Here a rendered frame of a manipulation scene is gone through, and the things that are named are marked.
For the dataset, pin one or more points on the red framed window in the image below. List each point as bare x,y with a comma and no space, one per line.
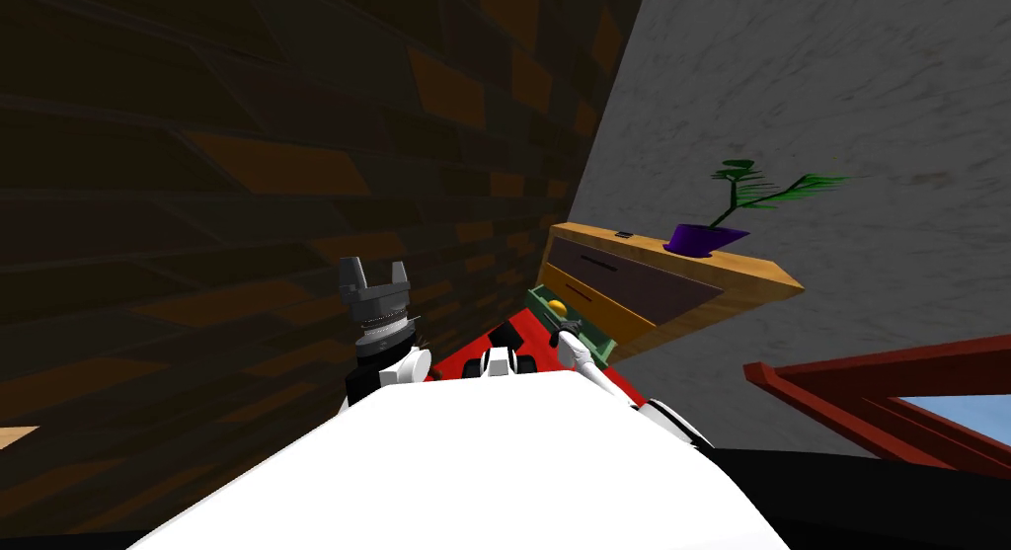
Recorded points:
885,384

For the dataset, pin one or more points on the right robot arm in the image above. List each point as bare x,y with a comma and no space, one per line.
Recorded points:
853,502

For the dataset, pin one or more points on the wooden dresser with dark drawers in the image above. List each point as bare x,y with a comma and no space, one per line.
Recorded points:
671,285

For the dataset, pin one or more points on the yellow round knob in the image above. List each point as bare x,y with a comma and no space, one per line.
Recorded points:
557,307

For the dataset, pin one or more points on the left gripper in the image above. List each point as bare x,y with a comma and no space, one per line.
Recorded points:
381,301

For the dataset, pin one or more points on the green plant in purple pot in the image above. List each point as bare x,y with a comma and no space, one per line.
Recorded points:
705,238

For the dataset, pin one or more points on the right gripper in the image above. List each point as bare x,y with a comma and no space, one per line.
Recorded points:
569,330

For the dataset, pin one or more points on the green drawer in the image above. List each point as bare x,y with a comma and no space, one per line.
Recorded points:
602,346

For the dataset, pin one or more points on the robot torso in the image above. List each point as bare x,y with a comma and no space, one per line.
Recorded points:
474,471

